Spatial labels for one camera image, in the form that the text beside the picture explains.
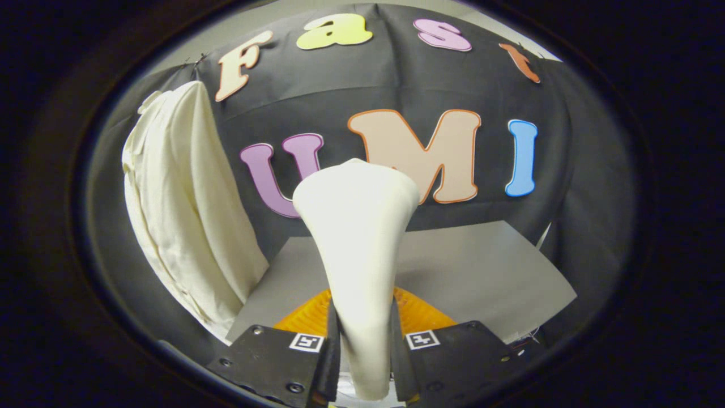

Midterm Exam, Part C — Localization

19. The white cabinet with grey top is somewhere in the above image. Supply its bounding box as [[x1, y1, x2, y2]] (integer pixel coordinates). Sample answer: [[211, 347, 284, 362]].
[[225, 220, 578, 345]]

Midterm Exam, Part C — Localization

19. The black backdrop cloth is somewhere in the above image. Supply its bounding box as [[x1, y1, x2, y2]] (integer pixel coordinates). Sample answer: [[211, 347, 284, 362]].
[[85, 3, 641, 363]]

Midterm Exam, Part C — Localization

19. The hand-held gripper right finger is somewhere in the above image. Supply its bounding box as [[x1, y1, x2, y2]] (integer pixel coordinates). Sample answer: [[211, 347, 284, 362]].
[[391, 286, 524, 406]]

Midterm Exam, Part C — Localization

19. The cream button-up shirt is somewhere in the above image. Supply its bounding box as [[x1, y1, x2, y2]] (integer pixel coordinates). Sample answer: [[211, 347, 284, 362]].
[[121, 80, 270, 341]]

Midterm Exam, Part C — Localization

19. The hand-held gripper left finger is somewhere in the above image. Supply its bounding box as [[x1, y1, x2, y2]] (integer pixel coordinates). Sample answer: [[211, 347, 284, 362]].
[[207, 288, 342, 408]]

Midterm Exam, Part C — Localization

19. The white garment steamer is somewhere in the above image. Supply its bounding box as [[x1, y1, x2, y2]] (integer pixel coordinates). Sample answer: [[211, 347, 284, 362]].
[[292, 158, 421, 402]]

